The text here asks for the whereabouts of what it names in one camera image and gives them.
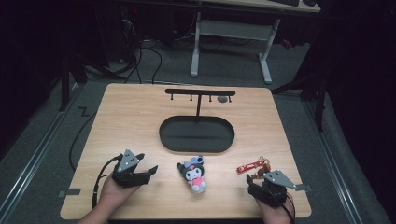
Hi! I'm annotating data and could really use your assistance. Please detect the person's right hand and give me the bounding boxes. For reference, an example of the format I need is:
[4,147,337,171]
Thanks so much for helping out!
[254,191,296,224]

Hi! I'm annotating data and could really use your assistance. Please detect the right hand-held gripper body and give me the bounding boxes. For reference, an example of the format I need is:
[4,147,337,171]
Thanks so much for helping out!
[247,169,313,208]

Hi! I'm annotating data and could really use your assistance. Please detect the black key rack with tray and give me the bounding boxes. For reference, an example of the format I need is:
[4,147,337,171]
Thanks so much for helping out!
[158,88,236,154]

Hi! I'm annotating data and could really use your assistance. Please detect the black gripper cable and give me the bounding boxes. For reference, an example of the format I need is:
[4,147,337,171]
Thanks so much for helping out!
[92,154,123,210]
[270,186,297,224]

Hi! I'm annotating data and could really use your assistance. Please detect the person's left hand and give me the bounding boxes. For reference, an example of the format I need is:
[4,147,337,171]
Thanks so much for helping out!
[98,175,141,213]

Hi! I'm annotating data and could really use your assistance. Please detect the bundle of black cables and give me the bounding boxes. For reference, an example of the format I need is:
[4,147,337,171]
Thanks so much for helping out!
[120,17,163,85]

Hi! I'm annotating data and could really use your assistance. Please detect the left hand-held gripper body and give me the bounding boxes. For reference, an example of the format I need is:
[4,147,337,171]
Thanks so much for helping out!
[111,148,154,189]

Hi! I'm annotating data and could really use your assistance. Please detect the black floor cable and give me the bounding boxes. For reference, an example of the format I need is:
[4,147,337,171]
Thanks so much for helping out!
[68,106,98,173]

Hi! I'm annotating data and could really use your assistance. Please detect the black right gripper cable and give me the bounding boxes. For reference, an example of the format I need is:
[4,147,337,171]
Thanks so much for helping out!
[270,186,297,224]

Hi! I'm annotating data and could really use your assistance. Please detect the black pink plush doll keychain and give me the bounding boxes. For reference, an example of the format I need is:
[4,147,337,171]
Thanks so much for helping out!
[176,155,208,195]

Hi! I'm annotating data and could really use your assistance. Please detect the black metal stand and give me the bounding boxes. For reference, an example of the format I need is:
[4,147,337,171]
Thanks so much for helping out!
[271,69,330,133]
[58,54,90,112]

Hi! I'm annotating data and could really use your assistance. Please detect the white frame desk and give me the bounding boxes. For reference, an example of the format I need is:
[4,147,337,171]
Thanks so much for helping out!
[190,0,322,86]

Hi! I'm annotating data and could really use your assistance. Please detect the red candy bar keychain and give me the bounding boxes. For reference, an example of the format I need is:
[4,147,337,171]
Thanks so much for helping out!
[235,156,273,180]

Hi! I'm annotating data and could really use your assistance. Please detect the black tape strip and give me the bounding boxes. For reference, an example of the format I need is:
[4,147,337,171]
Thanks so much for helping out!
[57,188,82,199]

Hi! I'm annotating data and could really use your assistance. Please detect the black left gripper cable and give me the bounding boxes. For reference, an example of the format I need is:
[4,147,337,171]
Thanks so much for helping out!
[92,154,123,210]

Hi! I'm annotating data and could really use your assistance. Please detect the metal floor rail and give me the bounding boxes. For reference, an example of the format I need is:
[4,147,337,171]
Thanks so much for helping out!
[303,100,366,224]
[0,83,82,220]

